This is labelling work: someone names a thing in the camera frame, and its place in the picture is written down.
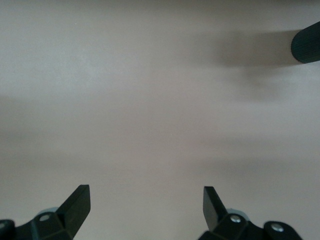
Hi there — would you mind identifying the black ribbed cylinder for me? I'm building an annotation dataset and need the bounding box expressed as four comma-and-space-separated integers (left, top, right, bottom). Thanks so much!
290, 21, 320, 65

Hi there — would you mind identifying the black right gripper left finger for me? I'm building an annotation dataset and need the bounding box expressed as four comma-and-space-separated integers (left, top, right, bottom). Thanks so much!
0, 184, 91, 240

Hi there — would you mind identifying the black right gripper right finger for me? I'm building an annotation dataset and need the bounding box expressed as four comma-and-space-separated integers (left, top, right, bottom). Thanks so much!
198, 185, 304, 240

